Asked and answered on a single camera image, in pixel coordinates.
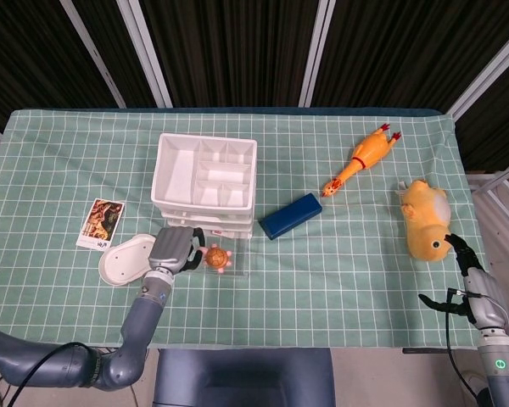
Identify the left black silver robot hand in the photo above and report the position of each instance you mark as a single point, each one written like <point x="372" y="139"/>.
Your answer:
<point x="171" y="250"/>

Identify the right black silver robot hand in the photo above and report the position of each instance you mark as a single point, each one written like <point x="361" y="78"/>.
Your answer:
<point x="488" y="299"/>

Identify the clear plastic drawer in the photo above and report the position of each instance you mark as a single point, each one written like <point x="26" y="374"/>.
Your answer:
<point x="238" y="260"/>

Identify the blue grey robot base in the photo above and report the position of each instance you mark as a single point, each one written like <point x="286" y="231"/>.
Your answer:
<point x="242" y="377"/>

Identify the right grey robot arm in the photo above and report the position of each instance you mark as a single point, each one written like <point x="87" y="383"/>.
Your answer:
<point x="502" y="373"/>

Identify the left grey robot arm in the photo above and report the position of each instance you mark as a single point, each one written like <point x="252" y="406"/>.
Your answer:
<point x="135" y="330"/>

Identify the pink orange turtle toy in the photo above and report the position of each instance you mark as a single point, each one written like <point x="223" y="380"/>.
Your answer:
<point x="217" y="258"/>

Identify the yellow plush duck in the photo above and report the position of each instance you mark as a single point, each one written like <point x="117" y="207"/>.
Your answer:
<point x="426" y="220"/>

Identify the dark blue rectangular box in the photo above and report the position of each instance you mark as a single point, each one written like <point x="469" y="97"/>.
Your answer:
<point x="290" y="216"/>

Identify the yellow rubber chicken toy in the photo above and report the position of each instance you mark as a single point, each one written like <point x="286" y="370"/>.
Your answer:
<point x="369" y="152"/>

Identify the printed picture card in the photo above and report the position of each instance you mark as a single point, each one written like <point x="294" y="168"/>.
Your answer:
<point x="99" y="224"/>

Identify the green checkered tablecloth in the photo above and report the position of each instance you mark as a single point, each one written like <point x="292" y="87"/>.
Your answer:
<point x="301" y="297"/>

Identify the white plastic drawer organizer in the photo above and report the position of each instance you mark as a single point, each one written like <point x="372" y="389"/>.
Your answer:
<point x="174" y="169"/>

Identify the white metal frame post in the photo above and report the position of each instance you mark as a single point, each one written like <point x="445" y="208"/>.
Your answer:
<point x="91" y="51"/>
<point x="318" y="51"/>
<point x="488" y="76"/>
<point x="146" y="51"/>

